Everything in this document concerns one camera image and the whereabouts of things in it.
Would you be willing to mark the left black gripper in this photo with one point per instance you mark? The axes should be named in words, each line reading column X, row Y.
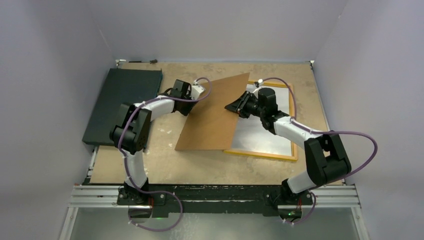
column 187, row 111

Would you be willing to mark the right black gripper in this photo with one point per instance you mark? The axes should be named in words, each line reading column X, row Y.
column 240, row 103

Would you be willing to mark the brown backing board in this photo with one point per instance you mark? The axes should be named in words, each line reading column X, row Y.
column 209, row 126

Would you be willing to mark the building and sky photo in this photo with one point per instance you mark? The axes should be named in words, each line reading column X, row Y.
column 250, row 135

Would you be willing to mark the yellow picture frame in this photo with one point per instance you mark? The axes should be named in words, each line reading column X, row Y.
column 268, row 155

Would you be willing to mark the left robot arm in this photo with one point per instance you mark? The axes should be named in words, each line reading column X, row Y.
column 131, row 131

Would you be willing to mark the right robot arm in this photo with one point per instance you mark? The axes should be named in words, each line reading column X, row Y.
column 325, row 156

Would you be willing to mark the dark blue flat box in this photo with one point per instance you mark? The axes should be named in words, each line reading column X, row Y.
column 120, row 86

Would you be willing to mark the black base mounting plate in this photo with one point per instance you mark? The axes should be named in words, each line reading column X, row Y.
column 162, row 199

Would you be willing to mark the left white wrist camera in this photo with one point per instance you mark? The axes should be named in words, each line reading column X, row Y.
column 196, row 91

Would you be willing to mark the aluminium rail frame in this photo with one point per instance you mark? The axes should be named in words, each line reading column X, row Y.
column 105, row 196

